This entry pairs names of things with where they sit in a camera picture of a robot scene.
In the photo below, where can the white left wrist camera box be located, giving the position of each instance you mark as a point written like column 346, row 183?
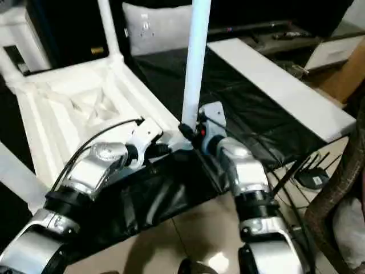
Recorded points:
column 145, row 134

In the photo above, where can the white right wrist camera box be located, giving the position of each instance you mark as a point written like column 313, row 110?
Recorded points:
column 214, row 114

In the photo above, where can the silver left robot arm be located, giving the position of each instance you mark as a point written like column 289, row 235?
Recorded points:
column 85, row 182

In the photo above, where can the black stand leg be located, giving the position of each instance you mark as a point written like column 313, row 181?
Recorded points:
column 308, row 165

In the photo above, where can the white plastic table leg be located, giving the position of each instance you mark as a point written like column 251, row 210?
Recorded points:
column 109, row 28
column 20, row 177
column 10, row 68
column 197, row 57

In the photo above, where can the brown cardboard panel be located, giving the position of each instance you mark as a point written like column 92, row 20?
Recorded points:
column 348, row 74

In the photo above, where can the white plastic table top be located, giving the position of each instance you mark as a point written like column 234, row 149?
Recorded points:
column 74, row 108

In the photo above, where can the small yellow label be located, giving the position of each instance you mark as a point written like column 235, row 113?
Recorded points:
column 98, row 50

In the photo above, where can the black cabinet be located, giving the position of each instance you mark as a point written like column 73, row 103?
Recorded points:
column 74, row 25

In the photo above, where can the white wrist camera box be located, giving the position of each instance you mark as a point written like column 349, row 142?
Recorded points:
column 214, row 114
column 145, row 134

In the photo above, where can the white glass-door cabinet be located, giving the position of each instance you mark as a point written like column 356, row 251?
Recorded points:
column 25, row 34

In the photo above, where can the black work mat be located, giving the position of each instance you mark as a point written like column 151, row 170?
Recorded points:
column 251, row 108

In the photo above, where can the white flat board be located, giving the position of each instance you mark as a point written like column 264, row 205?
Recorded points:
column 279, row 85

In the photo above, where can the black low shelf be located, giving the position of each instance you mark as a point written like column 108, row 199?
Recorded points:
column 268, row 34

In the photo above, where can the black box white label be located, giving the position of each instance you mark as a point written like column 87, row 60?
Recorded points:
column 312, row 180

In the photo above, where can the white side cabinet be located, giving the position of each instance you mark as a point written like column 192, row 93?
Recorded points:
column 333, row 51

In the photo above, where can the black remote control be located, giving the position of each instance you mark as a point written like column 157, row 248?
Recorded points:
column 288, row 35

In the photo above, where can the dark right robot foot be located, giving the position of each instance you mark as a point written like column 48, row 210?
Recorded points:
column 197, row 268

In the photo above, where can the light grey cushion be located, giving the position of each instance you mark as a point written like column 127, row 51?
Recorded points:
column 159, row 28

